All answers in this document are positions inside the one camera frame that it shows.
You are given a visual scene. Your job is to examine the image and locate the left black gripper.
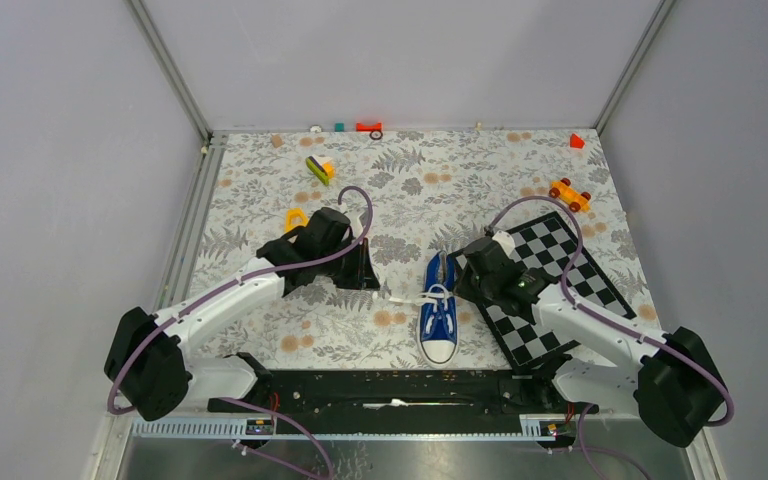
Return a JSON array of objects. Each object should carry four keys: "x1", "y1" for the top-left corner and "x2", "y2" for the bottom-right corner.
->
[{"x1": 318, "y1": 237, "x2": 380, "y2": 290}]

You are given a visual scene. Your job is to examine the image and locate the white shoelace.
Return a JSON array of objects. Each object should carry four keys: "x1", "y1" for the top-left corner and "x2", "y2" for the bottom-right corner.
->
[{"x1": 389, "y1": 283, "x2": 457, "y2": 342}]

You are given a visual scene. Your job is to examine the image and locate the blue canvas sneaker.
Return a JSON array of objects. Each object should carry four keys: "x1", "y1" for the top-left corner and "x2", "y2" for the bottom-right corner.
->
[{"x1": 417, "y1": 251, "x2": 458, "y2": 367}]

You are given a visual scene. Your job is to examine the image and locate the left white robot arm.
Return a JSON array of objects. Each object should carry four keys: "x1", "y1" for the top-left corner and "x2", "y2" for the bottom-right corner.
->
[{"x1": 104, "y1": 207, "x2": 380, "y2": 421}]

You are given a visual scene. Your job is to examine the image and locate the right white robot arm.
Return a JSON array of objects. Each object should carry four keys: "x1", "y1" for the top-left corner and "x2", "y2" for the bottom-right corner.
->
[{"x1": 455, "y1": 236, "x2": 734, "y2": 447}]

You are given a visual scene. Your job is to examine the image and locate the black white chessboard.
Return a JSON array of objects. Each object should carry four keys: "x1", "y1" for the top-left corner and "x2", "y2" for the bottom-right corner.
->
[{"x1": 453, "y1": 211, "x2": 638, "y2": 371}]

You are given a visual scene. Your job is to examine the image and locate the yellow plastic triangle toy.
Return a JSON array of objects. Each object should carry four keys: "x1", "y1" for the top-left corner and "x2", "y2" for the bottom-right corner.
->
[{"x1": 284, "y1": 208, "x2": 309, "y2": 233}]

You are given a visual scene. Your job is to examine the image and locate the floral patterned mat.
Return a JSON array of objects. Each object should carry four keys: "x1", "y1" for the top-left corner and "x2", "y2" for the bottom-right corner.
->
[{"x1": 189, "y1": 130, "x2": 658, "y2": 370}]

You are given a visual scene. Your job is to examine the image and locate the stacked toy bricks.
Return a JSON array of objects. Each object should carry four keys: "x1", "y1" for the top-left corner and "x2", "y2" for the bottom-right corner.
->
[{"x1": 305, "y1": 155, "x2": 336, "y2": 186}]

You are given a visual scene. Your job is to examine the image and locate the orange toy car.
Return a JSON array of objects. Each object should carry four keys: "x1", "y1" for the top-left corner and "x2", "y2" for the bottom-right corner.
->
[{"x1": 548, "y1": 177, "x2": 592, "y2": 213}]

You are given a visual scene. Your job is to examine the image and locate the red triangular block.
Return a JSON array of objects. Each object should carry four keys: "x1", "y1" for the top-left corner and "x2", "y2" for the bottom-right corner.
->
[{"x1": 569, "y1": 133, "x2": 586, "y2": 149}]

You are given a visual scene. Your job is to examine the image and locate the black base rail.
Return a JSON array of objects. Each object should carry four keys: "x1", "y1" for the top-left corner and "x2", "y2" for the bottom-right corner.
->
[{"x1": 243, "y1": 370, "x2": 585, "y2": 436}]

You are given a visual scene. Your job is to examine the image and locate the red block at wall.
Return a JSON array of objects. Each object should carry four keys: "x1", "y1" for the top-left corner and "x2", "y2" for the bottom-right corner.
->
[{"x1": 355, "y1": 123, "x2": 383, "y2": 132}]

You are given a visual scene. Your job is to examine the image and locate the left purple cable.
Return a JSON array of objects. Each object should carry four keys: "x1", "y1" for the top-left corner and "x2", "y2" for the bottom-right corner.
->
[{"x1": 106, "y1": 185, "x2": 375, "y2": 480}]

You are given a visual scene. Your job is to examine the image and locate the purple cable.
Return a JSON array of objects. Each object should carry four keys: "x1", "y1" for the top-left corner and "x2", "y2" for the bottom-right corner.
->
[
  {"x1": 106, "y1": 185, "x2": 375, "y2": 480},
  {"x1": 486, "y1": 195, "x2": 736, "y2": 480}
]

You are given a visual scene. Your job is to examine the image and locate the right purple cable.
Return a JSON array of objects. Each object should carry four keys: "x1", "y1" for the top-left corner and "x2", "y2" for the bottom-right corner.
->
[{"x1": 486, "y1": 195, "x2": 736, "y2": 480}]

